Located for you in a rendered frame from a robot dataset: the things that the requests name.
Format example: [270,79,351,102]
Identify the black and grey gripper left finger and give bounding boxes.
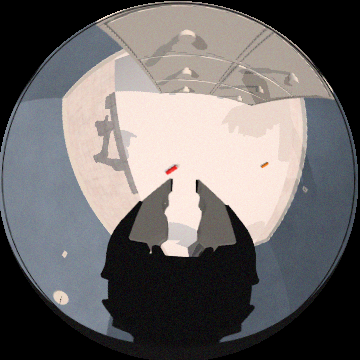
[101,178,173,280]

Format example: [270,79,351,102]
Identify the red aa battery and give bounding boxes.
[166,164,179,175]

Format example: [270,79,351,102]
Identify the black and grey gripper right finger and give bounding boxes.
[195,179,259,285]

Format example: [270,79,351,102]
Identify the beige chest of drawers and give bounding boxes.
[95,1,335,106]

